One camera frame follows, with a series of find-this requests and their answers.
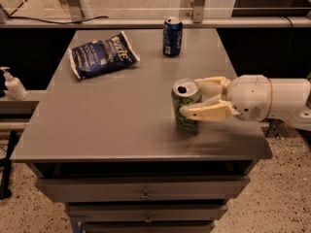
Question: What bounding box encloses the blue chip bag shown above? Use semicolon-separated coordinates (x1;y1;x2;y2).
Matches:
69;31;140;79

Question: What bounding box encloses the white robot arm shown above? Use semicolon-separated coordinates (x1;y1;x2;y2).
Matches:
180;75;311;131

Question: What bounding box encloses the green soda can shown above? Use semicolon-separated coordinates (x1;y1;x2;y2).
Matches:
171;78;203;134

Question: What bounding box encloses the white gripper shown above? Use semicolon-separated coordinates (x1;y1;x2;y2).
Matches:
180;75;272;121

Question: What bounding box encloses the drawer with knob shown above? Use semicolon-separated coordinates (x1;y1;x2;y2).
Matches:
36;176;250;203
66;203;227;223

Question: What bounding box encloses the black cable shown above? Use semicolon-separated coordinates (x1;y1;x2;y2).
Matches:
8;0;110;25

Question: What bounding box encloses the white pump bottle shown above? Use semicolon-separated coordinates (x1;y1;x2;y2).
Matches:
0;67;28;100

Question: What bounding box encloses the top drawer with knob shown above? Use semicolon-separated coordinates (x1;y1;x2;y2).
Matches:
36;176;250;203

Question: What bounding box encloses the grey drawer cabinet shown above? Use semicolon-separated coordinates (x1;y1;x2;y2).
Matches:
13;29;271;233

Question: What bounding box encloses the black stand leg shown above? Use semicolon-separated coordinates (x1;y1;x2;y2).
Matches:
0;130;17;200

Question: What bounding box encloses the blue pepsi can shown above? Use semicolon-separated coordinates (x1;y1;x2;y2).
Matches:
162;17;183;57

